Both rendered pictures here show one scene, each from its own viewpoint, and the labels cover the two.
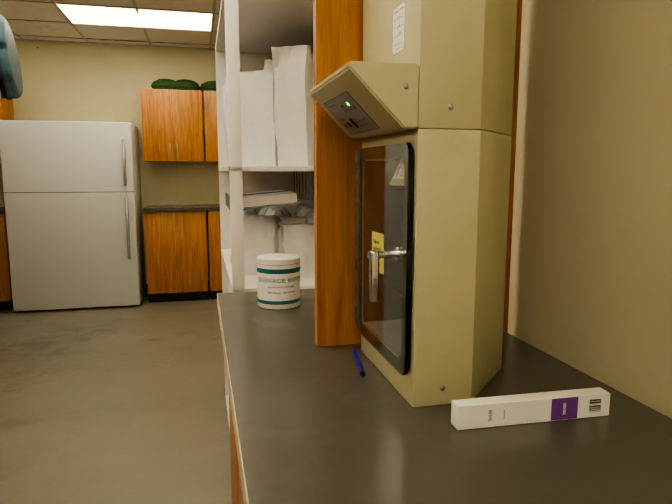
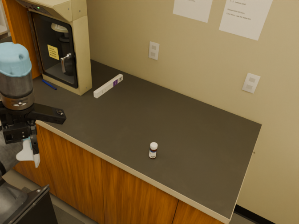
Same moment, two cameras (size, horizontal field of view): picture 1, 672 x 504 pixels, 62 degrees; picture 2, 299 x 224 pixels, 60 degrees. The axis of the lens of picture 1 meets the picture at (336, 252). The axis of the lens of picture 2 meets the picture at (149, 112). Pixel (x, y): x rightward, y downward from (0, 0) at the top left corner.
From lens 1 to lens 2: 0.86 m
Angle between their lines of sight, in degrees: 55
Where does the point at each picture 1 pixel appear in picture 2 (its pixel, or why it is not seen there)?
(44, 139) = not seen: outside the picture
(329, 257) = not seen: hidden behind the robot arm
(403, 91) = (67, 10)
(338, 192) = (20, 26)
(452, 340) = (86, 75)
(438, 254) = (81, 54)
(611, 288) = (114, 43)
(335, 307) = not seen: hidden behind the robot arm
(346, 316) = (33, 69)
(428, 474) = (101, 113)
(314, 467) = (77, 123)
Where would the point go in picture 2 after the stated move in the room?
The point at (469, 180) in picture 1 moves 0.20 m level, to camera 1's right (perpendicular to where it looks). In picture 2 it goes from (86, 31) to (114, 23)
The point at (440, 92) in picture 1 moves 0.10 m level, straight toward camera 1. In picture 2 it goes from (76, 7) to (86, 14)
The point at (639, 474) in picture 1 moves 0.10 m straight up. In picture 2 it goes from (136, 94) to (137, 81)
